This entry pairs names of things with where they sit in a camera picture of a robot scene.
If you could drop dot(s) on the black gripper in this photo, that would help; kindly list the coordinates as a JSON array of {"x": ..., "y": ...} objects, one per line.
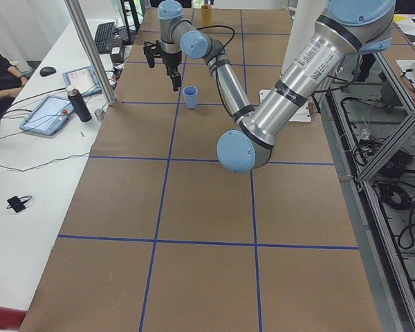
[{"x": 171, "y": 61}]

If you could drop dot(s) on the light blue plastic cup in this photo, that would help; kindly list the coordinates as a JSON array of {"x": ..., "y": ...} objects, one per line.
[{"x": 190, "y": 95}]

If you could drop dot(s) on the tan bamboo cup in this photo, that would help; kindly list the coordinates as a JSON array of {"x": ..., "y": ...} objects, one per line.
[{"x": 206, "y": 15}]

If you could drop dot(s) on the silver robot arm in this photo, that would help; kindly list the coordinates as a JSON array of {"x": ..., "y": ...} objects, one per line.
[{"x": 341, "y": 29}]

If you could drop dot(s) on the black box on table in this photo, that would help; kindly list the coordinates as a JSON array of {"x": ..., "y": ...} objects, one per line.
[{"x": 117, "y": 51}]

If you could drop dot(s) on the black keyboard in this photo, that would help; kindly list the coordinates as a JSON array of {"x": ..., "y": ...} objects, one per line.
[{"x": 104, "y": 36}]

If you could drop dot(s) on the small metal cylinder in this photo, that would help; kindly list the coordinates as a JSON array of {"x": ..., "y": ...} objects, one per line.
[{"x": 99, "y": 113}]

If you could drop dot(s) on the blue teach pendant far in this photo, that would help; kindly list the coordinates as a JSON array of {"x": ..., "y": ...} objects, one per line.
[{"x": 84, "y": 80}]

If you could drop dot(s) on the blue teach pendant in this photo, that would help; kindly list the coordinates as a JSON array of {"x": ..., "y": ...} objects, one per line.
[
  {"x": 48, "y": 117},
  {"x": 84, "y": 80}
]

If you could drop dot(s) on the black water bottle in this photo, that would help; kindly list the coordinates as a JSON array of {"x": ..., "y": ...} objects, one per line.
[{"x": 78, "y": 103}]

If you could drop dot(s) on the blue teach pendant near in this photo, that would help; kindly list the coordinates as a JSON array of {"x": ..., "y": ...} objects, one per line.
[{"x": 48, "y": 117}]

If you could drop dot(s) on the black computer mouse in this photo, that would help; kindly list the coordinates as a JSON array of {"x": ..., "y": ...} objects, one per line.
[{"x": 47, "y": 70}]

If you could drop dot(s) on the seated person in black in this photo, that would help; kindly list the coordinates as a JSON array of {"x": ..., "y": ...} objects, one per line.
[{"x": 12, "y": 82}]

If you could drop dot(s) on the small black device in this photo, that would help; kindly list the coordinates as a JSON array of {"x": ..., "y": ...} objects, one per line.
[{"x": 18, "y": 204}]

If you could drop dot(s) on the red object at corner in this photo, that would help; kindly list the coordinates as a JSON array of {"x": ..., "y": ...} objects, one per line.
[{"x": 11, "y": 318}]

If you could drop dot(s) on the aluminium frame post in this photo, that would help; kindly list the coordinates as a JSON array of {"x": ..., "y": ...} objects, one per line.
[{"x": 84, "y": 34}]

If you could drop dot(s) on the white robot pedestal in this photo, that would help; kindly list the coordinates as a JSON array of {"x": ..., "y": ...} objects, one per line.
[{"x": 288, "y": 94}]

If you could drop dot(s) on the aluminium side rail frame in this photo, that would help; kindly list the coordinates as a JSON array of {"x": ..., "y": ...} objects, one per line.
[{"x": 370, "y": 127}]

